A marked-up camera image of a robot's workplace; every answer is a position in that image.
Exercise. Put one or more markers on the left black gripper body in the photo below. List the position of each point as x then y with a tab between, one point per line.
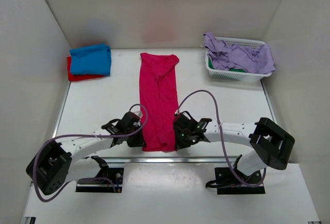
134	140

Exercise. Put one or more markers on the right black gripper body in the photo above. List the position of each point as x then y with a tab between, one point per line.
182	138

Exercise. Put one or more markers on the magenta t shirt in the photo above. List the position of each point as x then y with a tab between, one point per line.
158	94

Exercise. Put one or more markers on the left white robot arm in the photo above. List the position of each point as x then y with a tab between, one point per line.
67	158

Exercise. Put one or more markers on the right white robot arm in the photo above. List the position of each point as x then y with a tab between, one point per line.
271	145

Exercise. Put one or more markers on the folded red t shirt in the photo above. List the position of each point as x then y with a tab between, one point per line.
78	78

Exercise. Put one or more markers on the green t shirt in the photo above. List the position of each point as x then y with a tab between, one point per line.
232	69

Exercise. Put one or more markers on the folded blue t shirt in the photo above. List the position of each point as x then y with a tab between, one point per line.
91	60

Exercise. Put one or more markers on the white plastic laundry basket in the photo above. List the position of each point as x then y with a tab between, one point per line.
234	75

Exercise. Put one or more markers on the lavender t shirt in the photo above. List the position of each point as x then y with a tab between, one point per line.
225	57

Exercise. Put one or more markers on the aluminium rail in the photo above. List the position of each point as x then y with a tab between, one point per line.
155	159

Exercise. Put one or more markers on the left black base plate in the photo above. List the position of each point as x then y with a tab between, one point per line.
107	180

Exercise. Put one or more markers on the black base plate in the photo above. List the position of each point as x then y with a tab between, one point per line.
107	180
226	184

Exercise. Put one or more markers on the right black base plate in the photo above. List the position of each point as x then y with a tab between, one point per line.
226	184

